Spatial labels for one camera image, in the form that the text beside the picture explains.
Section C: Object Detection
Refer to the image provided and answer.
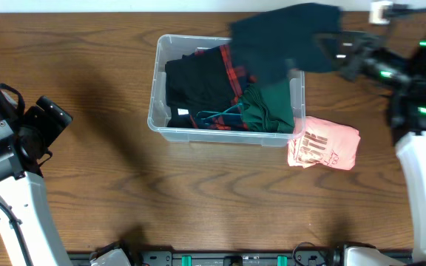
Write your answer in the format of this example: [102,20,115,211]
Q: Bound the green garment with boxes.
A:
[196,79,296,134]

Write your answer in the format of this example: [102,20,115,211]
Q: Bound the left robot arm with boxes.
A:
[0,83,72,265]

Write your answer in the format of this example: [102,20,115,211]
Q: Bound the pink printed shirt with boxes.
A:
[288,116,361,171]

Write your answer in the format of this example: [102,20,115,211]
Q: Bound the red navy plaid garment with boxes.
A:
[179,44,254,132]

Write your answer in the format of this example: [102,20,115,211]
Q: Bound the black garment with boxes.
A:
[165,47,236,115]

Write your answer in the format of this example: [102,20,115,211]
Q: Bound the black folded pants in container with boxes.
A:
[167,109,194,129]

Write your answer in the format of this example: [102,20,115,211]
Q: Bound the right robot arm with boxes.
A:
[334,31,426,265]

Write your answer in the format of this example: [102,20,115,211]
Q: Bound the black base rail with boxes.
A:
[67,239,413,266]

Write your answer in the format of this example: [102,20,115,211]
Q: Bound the dark teal garment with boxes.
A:
[229,3,341,85]

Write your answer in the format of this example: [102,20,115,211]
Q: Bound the clear plastic storage container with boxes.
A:
[147,34,305,147]

